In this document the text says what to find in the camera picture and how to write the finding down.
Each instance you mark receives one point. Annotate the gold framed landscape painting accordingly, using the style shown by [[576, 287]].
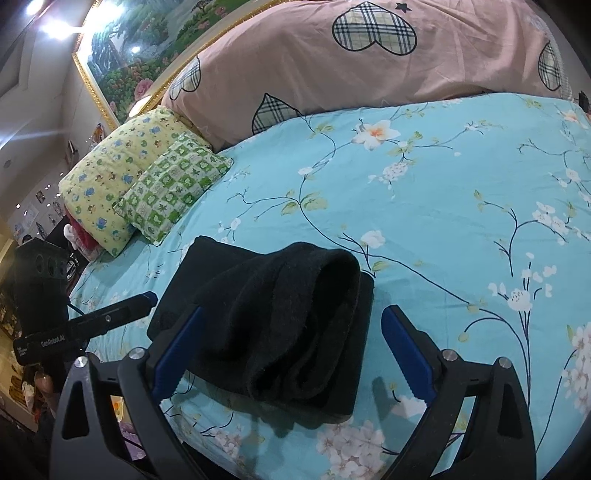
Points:
[[128, 52]]

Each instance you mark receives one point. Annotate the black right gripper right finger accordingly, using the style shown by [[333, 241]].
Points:
[[498, 442]]

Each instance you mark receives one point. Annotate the yellow cartoon print pillow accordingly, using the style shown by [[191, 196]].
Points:
[[104, 175]]

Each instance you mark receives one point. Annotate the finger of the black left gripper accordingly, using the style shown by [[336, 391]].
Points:
[[141, 304]]

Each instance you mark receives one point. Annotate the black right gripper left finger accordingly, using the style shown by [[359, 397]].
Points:
[[87, 442]]

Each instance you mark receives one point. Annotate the pink plaid-heart quilt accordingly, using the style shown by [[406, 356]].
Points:
[[305, 57]]

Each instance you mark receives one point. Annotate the light blue floral bedsheet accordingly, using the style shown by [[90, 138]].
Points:
[[473, 215]]

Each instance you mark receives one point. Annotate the green white checkered pillow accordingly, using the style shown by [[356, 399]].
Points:
[[170, 186]]

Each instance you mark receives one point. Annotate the black pants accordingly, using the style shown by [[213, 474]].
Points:
[[287, 327]]

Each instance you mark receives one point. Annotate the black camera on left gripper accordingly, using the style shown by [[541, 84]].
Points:
[[40, 286]]

